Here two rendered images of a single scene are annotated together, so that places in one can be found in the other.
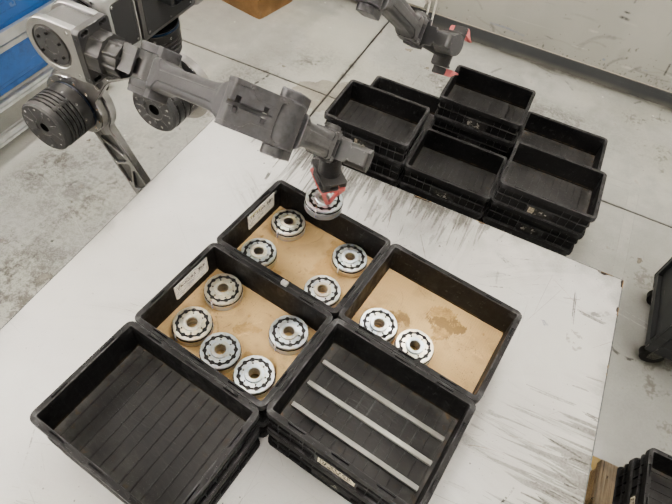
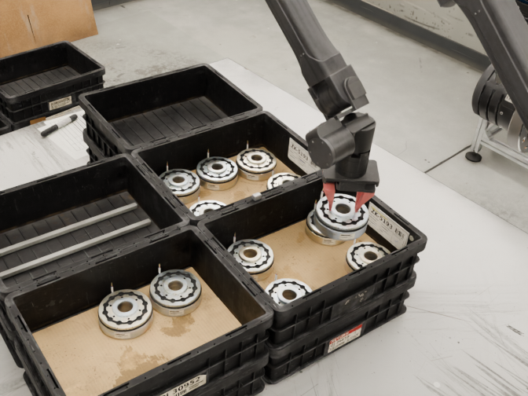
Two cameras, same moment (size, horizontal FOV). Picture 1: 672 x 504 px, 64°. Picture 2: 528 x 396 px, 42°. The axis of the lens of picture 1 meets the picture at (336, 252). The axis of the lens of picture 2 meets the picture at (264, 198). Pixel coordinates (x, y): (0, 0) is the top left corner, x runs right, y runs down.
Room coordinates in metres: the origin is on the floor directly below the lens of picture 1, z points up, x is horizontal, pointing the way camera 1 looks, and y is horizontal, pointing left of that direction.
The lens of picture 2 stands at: (1.30, -0.94, 1.86)
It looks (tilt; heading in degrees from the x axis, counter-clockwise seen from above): 38 degrees down; 116
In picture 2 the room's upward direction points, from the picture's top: 5 degrees clockwise
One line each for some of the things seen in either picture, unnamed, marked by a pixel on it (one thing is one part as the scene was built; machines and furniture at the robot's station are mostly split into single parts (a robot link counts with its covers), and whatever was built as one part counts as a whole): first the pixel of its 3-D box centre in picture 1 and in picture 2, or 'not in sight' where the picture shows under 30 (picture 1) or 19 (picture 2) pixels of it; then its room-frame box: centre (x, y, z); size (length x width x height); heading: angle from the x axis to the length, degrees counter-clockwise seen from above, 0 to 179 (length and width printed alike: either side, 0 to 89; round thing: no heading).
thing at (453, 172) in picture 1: (447, 187); not in sight; (1.85, -0.47, 0.31); 0.40 x 0.30 x 0.34; 71
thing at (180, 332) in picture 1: (192, 323); (256, 159); (0.66, 0.34, 0.86); 0.10 x 0.10 x 0.01
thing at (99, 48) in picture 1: (110, 54); not in sight; (0.91, 0.51, 1.45); 0.09 x 0.08 x 0.12; 161
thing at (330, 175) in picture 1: (329, 165); (352, 160); (0.99, 0.05, 1.16); 0.10 x 0.07 x 0.07; 27
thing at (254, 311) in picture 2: (426, 326); (141, 328); (0.75, -0.27, 0.87); 0.40 x 0.30 x 0.11; 64
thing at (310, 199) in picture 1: (324, 199); (342, 211); (0.99, 0.05, 1.04); 0.10 x 0.10 x 0.01
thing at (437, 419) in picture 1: (369, 416); (75, 236); (0.48, -0.14, 0.87); 0.40 x 0.30 x 0.11; 64
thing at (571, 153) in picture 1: (547, 168); not in sight; (2.09, -0.98, 0.31); 0.40 x 0.30 x 0.34; 71
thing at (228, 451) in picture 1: (147, 415); (171, 105); (0.39, 0.35, 0.92); 0.40 x 0.30 x 0.02; 64
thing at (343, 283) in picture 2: (304, 243); (312, 235); (0.93, 0.09, 0.92); 0.40 x 0.30 x 0.02; 64
